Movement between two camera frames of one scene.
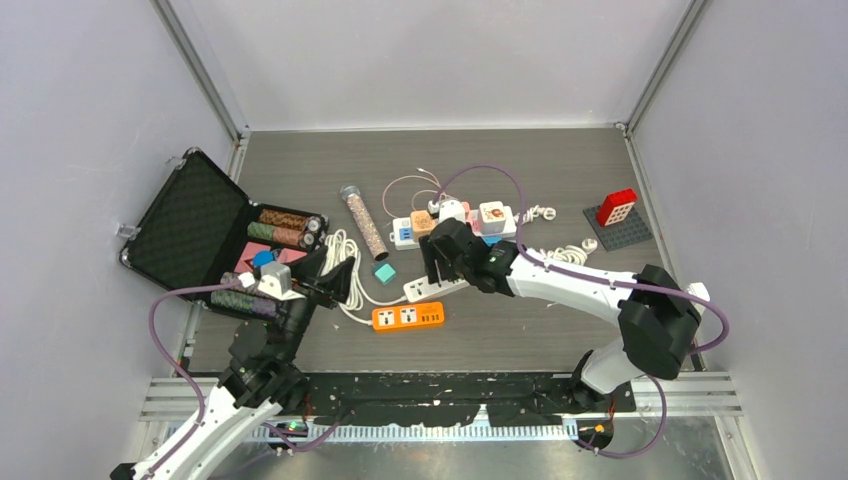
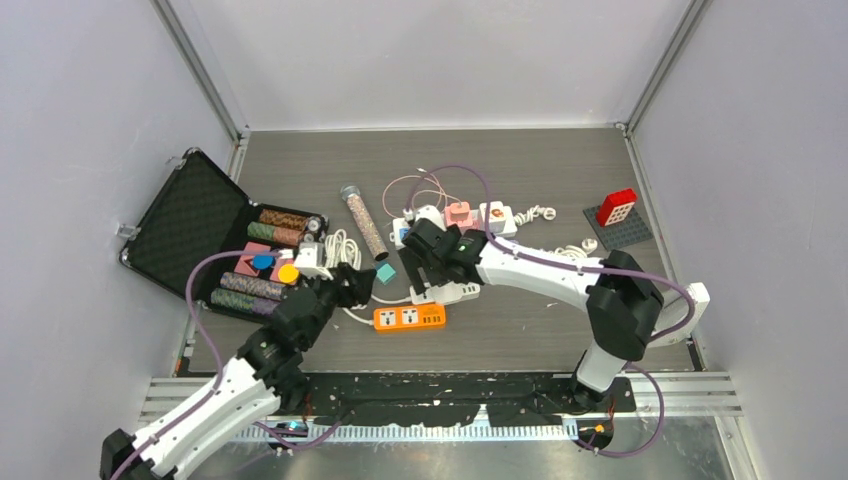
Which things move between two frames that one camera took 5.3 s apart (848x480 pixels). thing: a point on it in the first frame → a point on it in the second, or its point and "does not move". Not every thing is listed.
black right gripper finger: x=429 y=255 → x=412 y=262
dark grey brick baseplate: x=628 y=229 does not move
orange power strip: x=407 y=316 does not move
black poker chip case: x=202 y=230 does not move
